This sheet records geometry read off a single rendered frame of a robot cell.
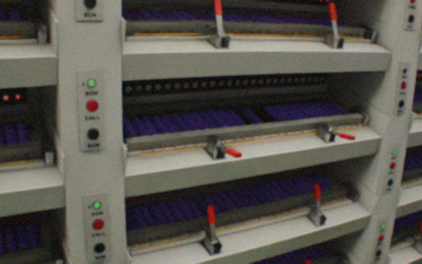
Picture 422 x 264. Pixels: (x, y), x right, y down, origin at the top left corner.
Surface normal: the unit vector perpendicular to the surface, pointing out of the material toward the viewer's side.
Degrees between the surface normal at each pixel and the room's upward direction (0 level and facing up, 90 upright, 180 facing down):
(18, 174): 16
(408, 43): 90
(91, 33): 90
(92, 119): 90
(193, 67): 107
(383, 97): 90
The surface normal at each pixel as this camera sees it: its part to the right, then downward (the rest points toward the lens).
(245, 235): 0.16, -0.86
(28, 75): 0.45, 0.51
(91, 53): 0.48, 0.24
